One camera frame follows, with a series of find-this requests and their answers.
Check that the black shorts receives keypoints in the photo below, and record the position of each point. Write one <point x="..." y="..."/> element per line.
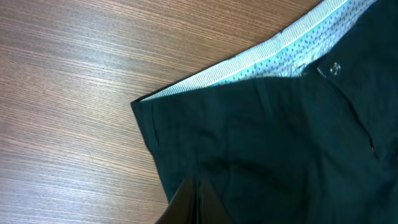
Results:
<point x="319" y="148"/>

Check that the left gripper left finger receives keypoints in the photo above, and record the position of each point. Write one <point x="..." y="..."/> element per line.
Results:
<point x="182" y="208"/>

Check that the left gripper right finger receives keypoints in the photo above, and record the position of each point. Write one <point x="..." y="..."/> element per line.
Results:
<point x="211" y="209"/>

